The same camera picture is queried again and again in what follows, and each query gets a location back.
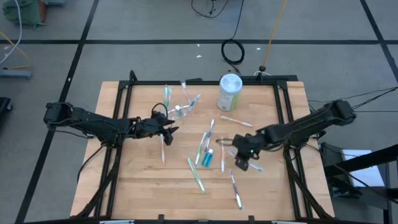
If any white cable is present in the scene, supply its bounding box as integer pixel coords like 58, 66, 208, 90
0, 0, 23, 66

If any clear plastic cup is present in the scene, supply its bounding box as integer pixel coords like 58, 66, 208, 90
166, 102, 196, 121

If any yellow cable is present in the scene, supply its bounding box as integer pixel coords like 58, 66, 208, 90
262, 0, 289, 68

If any black cable bundle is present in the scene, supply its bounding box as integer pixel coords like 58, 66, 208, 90
74, 152, 121, 218
285, 154, 329, 219

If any black cable with plug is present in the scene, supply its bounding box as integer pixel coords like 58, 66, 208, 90
191, 0, 229, 19

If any green bag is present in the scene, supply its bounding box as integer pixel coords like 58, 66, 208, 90
2, 0, 66, 29

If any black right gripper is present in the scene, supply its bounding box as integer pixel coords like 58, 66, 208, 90
233, 132, 268, 172

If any purple toothbrush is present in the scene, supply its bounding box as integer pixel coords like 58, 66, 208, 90
229, 169, 244, 210
203, 118, 216, 154

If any pale orange white toothbrush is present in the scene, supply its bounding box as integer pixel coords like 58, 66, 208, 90
219, 114, 254, 128

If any white green wipes canister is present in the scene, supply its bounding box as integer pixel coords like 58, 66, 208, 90
216, 73, 244, 112

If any white box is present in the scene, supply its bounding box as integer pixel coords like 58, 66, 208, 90
341, 149, 386, 188

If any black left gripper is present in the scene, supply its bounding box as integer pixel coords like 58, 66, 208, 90
135, 111, 180, 147

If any black slanted beam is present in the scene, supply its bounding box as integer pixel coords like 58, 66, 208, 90
323, 144, 398, 175

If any thin black floor cable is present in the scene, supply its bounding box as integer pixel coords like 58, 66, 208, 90
353, 89, 398, 110
348, 86, 398, 102

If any loose black arm cable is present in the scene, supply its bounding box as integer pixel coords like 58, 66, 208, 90
76, 144, 106, 183

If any black equipment stand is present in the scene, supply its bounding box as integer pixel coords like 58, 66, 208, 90
320, 141, 398, 224

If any orange cable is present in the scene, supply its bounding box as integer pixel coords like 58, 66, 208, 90
0, 30, 34, 70

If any grey blue floor bar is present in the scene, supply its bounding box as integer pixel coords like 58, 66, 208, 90
0, 68, 34, 80

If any coiled black cable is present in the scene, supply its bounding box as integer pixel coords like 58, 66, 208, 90
221, 0, 246, 75

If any blue toothbrush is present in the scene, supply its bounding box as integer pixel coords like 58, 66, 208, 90
188, 92, 202, 108
228, 149, 264, 173

